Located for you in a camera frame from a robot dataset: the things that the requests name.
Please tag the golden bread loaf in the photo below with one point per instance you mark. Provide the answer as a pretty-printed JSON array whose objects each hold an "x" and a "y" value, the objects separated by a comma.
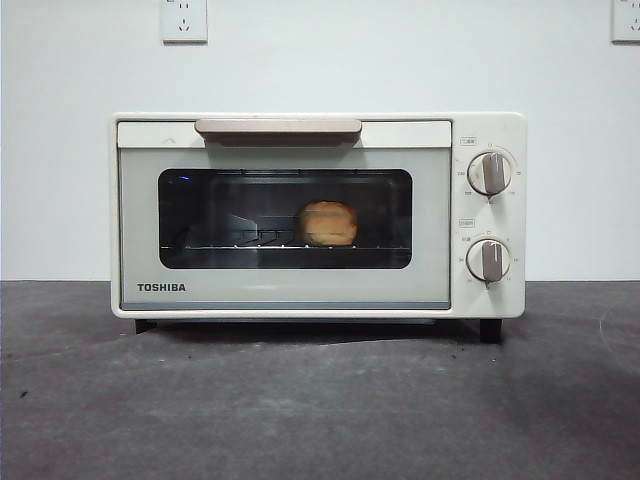
[{"x": 327, "y": 225}]

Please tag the cream brown oven knob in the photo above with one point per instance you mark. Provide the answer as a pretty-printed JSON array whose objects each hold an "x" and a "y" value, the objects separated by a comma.
[
  {"x": 490, "y": 173},
  {"x": 489, "y": 261}
]

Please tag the cream Toshiba toaster oven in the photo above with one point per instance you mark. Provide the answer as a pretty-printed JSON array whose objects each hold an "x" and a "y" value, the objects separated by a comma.
[{"x": 502, "y": 127}]

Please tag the white wall socket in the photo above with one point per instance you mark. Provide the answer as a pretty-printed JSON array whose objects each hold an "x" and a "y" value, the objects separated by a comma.
[
  {"x": 627, "y": 22},
  {"x": 184, "y": 22}
]

